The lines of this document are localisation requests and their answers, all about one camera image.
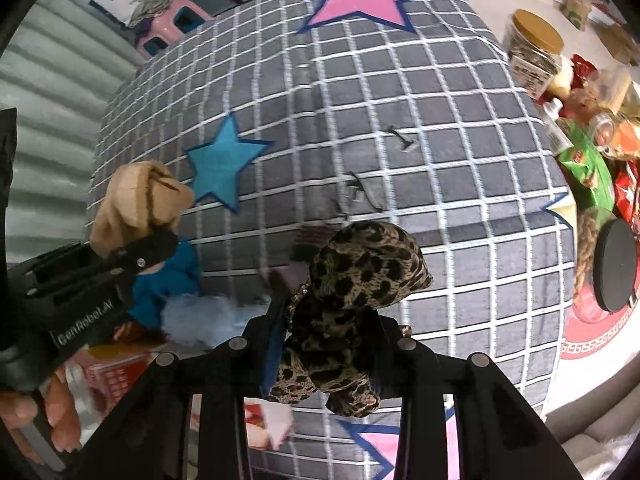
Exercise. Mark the pink plastic stool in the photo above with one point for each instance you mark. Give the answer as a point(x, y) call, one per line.
point(170, 27)

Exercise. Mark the beige cloth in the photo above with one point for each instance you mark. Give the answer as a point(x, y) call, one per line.
point(132, 200)

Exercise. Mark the light blue fluffy cloth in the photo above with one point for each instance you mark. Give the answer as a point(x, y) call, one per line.
point(200, 317)

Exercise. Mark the grey checked star blanket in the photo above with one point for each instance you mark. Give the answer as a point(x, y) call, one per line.
point(380, 125)

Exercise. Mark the purple brown knitted hat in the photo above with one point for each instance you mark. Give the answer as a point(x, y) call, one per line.
point(292, 275)

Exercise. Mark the pale green curtain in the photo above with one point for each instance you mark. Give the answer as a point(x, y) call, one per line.
point(45, 110)

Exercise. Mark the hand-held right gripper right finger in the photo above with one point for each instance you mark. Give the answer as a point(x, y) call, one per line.
point(400, 365)

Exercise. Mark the small clear bottle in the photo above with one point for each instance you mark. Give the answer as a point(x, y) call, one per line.
point(555, 125)

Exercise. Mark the red round mat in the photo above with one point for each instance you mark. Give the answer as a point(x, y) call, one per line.
point(600, 332)

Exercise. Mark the person's left hand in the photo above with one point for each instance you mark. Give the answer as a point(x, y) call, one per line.
point(62, 410)

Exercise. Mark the red printed box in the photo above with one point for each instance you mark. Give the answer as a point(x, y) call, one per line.
point(120, 375)

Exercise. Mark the leopard print cloth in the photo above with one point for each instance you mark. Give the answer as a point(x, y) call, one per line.
point(360, 265)

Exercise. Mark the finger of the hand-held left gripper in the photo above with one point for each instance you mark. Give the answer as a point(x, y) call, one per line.
point(147, 252)

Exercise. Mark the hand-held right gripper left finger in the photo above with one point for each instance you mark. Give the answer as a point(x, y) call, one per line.
point(252, 345)

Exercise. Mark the clear jar with gold lid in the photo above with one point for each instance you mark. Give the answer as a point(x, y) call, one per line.
point(535, 50)

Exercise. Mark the green snack packet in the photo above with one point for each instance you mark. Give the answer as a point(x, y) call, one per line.
point(585, 165)

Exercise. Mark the black round disc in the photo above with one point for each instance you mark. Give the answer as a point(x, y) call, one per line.
point(615, 265)

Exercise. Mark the red snack packet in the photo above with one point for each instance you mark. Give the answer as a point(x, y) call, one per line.
point(627, 195)

